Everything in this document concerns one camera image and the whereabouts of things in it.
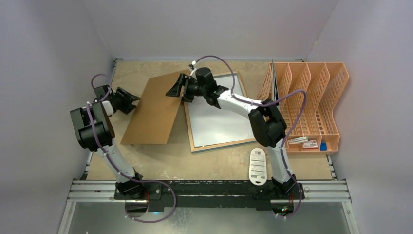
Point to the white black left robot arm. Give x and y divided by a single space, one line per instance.
94 131

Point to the orange plastic file organizer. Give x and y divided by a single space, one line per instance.
324 83

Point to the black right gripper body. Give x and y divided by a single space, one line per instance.
185 87

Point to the brown cardboard backing board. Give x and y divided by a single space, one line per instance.
154 116

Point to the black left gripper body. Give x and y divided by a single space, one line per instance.
123 101

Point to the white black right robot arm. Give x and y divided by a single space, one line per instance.
267 124

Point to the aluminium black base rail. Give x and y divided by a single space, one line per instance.
211 194

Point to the small red white box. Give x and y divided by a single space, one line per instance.
311 144

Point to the blue wooden picture frame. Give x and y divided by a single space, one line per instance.
222 145

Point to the white labelled remote tag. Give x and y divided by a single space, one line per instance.
257 167

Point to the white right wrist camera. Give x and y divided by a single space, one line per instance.
192 68

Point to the small blue block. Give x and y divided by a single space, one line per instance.
323 146

